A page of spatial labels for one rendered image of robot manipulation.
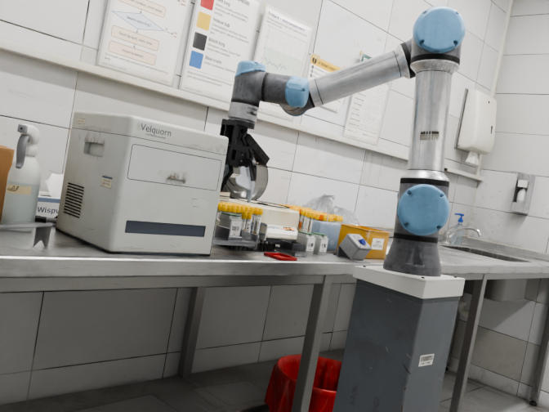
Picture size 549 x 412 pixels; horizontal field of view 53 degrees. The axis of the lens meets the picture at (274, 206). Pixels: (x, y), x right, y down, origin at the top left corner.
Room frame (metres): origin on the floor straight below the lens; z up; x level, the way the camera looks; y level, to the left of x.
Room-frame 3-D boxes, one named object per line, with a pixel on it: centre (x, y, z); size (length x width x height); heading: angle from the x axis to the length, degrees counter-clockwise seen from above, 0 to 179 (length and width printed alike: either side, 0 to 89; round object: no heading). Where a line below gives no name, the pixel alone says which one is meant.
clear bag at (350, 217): (2.62, -0.34, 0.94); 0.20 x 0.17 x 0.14; 111
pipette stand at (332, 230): (1.91, -0.19, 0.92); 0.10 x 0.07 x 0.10; 131
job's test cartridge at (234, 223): (1.47, 0.11, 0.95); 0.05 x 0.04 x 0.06; 46
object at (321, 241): (1.81, -0.16, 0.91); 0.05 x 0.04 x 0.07; 46
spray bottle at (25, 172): (1.26, 0.57, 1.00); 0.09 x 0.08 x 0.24; 46
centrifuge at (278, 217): (2.02, 0.03, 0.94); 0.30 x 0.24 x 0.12; 37
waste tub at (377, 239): (1.98, -0.33, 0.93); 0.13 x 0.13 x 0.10; 45
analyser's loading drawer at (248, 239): (1.45, 0.12, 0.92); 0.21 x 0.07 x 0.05; 136
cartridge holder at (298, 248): (1.70, -0.07, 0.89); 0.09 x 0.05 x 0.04; 44
